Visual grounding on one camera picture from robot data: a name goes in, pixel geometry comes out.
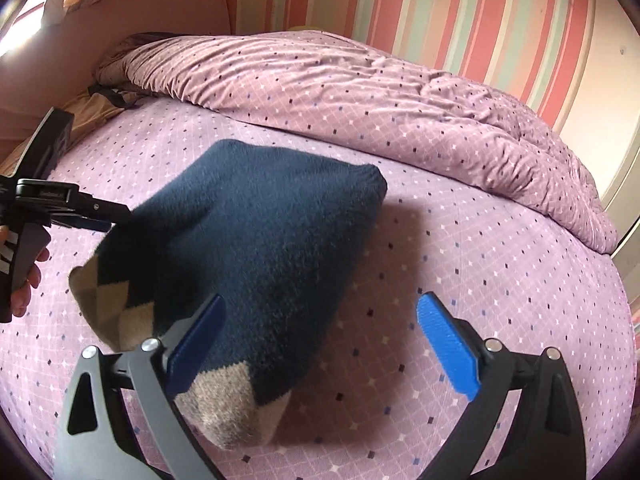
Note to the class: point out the purple dotted bed sheet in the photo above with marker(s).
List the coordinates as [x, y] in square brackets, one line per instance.
[475, 270]

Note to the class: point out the tan cloth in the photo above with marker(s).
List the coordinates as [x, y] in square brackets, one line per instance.
[85, 110]

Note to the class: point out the white wardrobe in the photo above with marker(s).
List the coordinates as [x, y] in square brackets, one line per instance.
[615, 110]

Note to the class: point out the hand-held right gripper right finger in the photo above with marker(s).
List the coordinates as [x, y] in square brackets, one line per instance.
[447, 345]

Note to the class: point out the person's left hand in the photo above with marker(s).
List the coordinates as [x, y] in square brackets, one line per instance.
[25, 295]

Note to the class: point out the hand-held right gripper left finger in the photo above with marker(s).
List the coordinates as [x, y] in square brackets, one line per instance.
[195, 345]

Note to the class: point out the brown wooden headboard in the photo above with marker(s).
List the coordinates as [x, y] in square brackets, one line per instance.
[150, 10]

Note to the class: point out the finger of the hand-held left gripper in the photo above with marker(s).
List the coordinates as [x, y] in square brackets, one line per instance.
[102, 208]

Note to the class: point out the navy argyle knit sweater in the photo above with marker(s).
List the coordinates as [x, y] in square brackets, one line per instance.
[260, 240]

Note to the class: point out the purple dotted duvet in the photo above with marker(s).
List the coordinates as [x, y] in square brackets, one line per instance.
[375, 90]

